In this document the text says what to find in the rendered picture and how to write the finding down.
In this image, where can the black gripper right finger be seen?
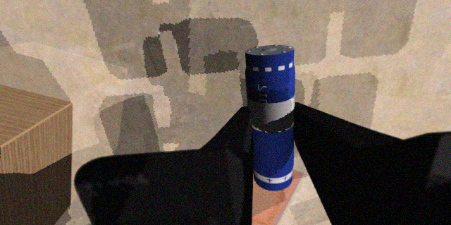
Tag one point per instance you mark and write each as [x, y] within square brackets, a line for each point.
[365, 177]

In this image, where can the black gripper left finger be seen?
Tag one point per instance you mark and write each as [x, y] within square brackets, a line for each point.
[213, 181]

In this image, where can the blue and white battery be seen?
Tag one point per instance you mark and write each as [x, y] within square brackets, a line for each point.
[270, 84]

